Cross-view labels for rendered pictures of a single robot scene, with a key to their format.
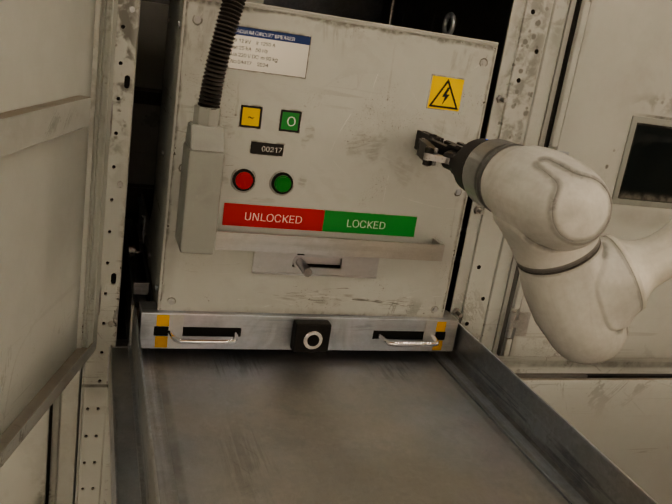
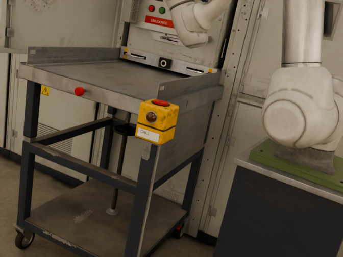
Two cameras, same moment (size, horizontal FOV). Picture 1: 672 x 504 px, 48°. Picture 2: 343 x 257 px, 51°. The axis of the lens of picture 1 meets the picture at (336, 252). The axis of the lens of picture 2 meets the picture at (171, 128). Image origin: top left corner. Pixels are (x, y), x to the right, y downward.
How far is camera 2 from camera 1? 1.28 m
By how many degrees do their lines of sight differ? 39
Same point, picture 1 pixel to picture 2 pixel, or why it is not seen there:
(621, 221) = not seen: hidden behind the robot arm
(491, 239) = (238, 43)
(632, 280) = (192, 12)
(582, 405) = not seen: hidden behind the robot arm
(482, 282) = (234, 60)
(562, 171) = not seen: outside the picture
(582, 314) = (178, 23)
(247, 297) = (150, 47)
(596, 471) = (184, 84)
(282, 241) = (156, 26)
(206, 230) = (127, 14)
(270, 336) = (154, 61)
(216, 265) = (142, 35)
